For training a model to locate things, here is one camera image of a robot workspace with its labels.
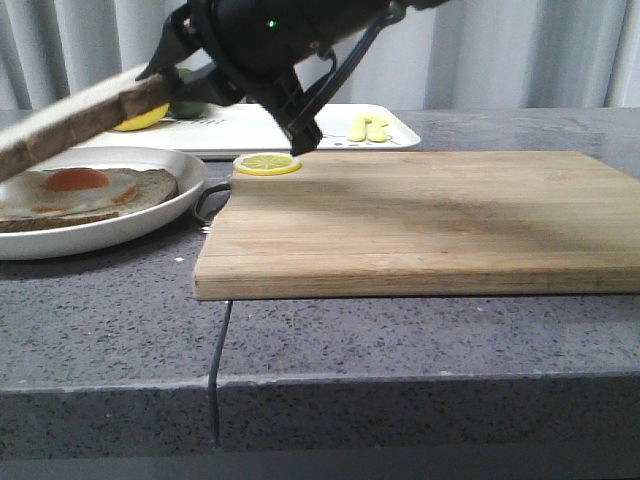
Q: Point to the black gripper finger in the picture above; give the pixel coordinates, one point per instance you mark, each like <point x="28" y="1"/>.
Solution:
<point x="183" y="34"/>
<point x="342" y="39"/>

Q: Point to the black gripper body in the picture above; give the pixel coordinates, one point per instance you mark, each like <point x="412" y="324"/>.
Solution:
<point x="247" y="38"/>

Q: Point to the bread slice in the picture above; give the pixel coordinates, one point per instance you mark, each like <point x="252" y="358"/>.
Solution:
<point x="154" y="187"/>
<point x="82" y="116"/>

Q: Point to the white round plate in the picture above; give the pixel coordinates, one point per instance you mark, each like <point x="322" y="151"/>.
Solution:
<point x="189" y="171"/>

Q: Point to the white bear tray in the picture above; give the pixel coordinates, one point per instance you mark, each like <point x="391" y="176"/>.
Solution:
<point x="224" y="133"/>

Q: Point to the lemon slice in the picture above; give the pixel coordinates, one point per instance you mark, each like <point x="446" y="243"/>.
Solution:
<point x="266" y="164"/>

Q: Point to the green lime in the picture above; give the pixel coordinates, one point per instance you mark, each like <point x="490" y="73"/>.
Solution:
<point x="186" y="110"/>

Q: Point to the yellow plastic knife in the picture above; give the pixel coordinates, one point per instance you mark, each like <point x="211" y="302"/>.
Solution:
<point x="376" y="129"/>

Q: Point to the front yellow lemon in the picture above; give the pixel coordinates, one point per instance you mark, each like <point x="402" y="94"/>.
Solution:
<point x="143" y="121"/>

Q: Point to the wooden cutting board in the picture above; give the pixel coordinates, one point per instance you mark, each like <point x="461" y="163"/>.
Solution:
<point x="425" y="223"/>

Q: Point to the grey curtain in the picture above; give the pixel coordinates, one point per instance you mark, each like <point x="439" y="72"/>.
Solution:
<point x="462" y="55"/>

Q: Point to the fried egg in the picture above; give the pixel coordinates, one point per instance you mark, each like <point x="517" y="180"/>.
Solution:
<point x="49" y="193"/>

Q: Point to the metal board handle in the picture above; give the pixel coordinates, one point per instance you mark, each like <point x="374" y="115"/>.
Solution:
<point x="210" y="203"/>

